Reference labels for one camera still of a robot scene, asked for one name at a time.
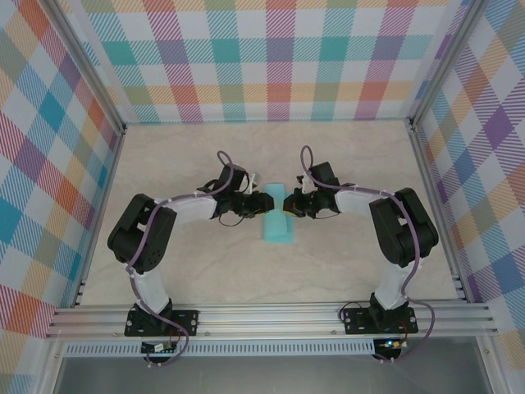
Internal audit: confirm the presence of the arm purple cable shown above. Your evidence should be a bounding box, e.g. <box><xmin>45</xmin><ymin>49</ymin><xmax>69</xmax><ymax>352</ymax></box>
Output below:
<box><xmin>300</xmin><ymin>144</ymin><xmax>436</xmax><ymax>364</ymax></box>
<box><xmin>125</xmin><ymin>149</ymin><xmax>247</xmax><ymax>368</ymax></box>

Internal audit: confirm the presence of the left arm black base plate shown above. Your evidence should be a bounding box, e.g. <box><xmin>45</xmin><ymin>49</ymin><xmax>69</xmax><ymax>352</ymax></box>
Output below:
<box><xmin>125</xmin><ymin>307</ymin><xmax>200</xmax><ymax>337</ymax></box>

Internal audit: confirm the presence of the teal paper sheet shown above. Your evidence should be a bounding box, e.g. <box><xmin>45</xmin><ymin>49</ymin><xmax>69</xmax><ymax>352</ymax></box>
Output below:
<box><xmin>261</xmin><ymin>182</ymin><xmax>297</xmax><ymax>244</ymax></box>

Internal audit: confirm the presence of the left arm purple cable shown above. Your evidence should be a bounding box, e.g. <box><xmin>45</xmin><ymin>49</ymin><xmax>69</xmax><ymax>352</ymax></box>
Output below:
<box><xmin>125</xmin><ymin>149</ymin><xmax>247</xmax><ymax>368</ymax></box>

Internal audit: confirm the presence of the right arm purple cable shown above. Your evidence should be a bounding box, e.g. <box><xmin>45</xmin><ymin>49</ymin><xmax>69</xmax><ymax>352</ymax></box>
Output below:
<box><xmin>300</xmin><ymin>144</ymin><xmax>436</xmax><ymax>364</ymax></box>

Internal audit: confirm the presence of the aluminium side rail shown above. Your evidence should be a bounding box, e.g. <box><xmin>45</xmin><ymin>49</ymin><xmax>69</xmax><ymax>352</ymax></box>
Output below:
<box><xmin>71</xmin><ymin>125</ymin><xmax>128</xmax><ymax>309</ymax></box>
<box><xmin>408</xmin><ymin>118</ymin><xmax>471</xmax><ymax>305</ymax></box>

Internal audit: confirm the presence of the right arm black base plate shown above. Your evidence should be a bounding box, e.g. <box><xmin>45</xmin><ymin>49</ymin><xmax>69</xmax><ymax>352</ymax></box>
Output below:
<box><xmin>342</xmin><ymin>307</ymin><xmax>418</xmax><ymax>336</ymax></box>

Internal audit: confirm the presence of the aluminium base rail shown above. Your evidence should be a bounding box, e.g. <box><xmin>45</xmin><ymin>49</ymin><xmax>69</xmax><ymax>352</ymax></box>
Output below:
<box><xmin>44</xmin><ymin>301</ymin><xmax>500</xmax><ymax>340</ymax></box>

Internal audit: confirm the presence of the aluminium frame post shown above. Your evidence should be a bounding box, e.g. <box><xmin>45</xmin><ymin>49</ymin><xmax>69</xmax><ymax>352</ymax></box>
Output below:
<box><xmin>408</xmin><ymin>0</ymin><xmax>493</xmax><ymax>128</ymax></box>
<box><xmin>40</xmin><ymin>0</ymin><xmax>128</xmax><ymax>135</ymax></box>

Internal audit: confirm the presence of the slotted grey cable duct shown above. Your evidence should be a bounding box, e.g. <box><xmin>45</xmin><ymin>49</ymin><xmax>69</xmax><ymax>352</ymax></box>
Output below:
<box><xmin>61</xmin><ymin>339</ymin><xmax>381</xmax><ymax>357</ymax></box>

